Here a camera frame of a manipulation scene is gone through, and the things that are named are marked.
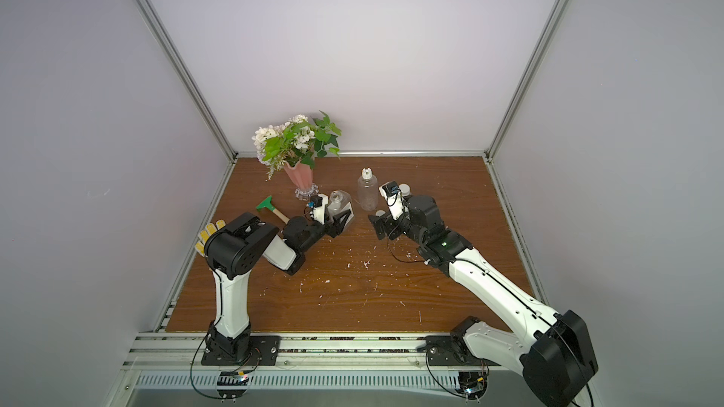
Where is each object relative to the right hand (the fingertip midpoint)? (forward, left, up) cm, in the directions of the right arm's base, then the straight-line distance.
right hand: (386, 201), depth 76 cm
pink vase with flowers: (+18, +29, +5) cm, 34 cm away
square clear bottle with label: (+7, +15, -11) cm, 20 cm away
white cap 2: (+11, +2, -23) cm, 26 cm away
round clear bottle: (+15, +6, -17) cm, 23 cm away
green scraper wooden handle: (+12, +43, -19) cm, 49 cm away
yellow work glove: (0, +64, -23) cm, 68 cm away
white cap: (+16, +6, -6) cm, 18 cm away
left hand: (+6, +13, -14) cm, 20 cm away
